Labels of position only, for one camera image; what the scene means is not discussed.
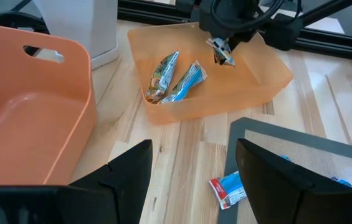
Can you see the foil-wrapped granola bar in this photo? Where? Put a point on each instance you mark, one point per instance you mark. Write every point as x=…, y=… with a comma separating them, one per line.
x=222, y=49

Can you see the translucent orange plastic bin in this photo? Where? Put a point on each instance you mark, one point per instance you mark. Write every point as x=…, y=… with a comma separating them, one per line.
x=225, y=93

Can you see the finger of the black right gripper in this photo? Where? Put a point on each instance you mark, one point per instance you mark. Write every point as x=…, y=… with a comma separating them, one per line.
x=244, y=40

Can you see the blue granola bar red ends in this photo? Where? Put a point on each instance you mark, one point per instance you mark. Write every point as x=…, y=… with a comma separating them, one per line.
x=227, y=189

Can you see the green granola bar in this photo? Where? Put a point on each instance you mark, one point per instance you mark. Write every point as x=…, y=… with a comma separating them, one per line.
x=163, y=74

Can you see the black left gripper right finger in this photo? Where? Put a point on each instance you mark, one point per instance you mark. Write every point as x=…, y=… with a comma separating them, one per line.
x=272, y=193

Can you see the light blue granola bar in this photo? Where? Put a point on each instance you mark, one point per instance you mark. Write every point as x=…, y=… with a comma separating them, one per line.
x=285, y=158

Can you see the beige mat with dark border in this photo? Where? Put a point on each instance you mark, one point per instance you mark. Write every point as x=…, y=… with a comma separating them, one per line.
x=319, y=149

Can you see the white plant pot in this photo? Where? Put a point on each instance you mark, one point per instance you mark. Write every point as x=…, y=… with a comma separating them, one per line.
x=79, y=28

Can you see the black mount bracket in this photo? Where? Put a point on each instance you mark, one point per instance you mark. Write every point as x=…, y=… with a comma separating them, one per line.
x=20, y=20

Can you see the opaque orange plastic bin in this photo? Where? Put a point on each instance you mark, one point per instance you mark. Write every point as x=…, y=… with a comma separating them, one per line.
x=23, y=124

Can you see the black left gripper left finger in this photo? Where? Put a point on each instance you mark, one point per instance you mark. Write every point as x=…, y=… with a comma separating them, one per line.
x=129, y=186

